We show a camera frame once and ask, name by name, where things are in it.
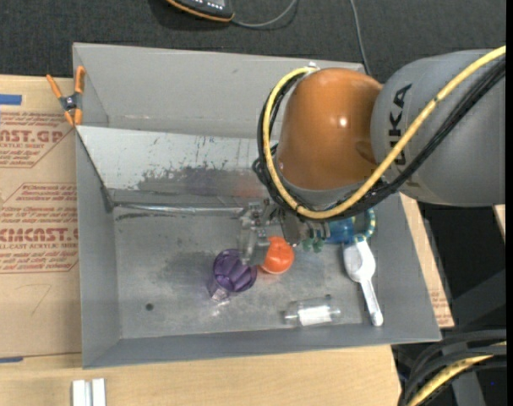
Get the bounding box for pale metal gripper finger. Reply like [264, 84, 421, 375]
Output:
[252, 226, 270, 268]
[237, 225, 257, 266]

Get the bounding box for purple clear plastic cup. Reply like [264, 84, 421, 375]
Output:
[206, 248, 259, 303]

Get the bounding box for blue clear plastic cup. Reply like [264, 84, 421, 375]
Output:
[325, 217, 359, 245]

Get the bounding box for white plastic scoop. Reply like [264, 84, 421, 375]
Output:
[341, 239, 385, 328]

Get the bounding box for clear plastic bottle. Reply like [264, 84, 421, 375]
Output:
[281, 295, 342, 327]

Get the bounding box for grey metal bin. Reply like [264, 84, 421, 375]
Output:
[71, 41, 444, 370]

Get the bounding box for brown cardboard board, red print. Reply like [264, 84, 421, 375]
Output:
[0, 73, 85, 364]

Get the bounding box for teal and yellow striped ring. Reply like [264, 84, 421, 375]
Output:
[352, 206, 376, 244]

